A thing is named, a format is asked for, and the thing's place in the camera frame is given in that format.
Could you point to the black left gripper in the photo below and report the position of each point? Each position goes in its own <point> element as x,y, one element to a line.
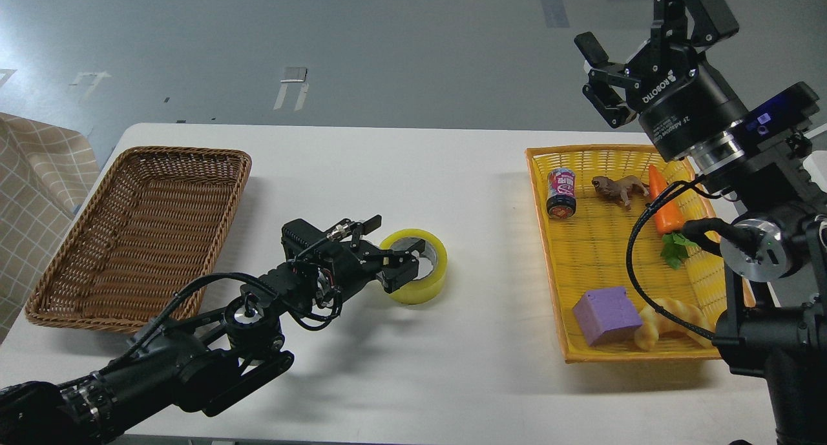
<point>355,263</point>

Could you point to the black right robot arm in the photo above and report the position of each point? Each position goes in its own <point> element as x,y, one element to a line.
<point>774,254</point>

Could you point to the purple foam cube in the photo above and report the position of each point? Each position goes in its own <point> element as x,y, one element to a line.
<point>606,315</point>

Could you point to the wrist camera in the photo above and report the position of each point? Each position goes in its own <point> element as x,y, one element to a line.
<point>782,115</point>
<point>305,243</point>

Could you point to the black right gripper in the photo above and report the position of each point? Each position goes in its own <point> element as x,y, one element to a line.
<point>681,101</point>

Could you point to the toy croissant bread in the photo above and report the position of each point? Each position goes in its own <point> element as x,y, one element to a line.
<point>654,325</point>

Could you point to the small drink can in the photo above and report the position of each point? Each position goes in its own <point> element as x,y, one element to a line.
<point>561,198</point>

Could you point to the orange toy carrot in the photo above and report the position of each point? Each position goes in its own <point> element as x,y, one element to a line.
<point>668,221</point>

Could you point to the brown toy lion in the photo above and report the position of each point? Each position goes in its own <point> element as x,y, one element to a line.
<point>619,191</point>

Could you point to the yellow tape roll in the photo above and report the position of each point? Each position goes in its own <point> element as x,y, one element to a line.
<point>426,286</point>

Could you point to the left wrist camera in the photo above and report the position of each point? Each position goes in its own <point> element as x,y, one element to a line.
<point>305,243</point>

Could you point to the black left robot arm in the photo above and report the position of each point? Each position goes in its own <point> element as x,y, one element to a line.
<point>219,340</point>

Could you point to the beige checkered cloth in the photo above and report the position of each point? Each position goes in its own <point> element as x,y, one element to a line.
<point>46,174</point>

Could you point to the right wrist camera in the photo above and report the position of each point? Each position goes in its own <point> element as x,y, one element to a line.
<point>782,115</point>

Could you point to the brown wicker basket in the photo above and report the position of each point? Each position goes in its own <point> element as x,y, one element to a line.
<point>158,220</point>

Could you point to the yellow plastic basket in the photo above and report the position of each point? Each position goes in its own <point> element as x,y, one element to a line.
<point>587,251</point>

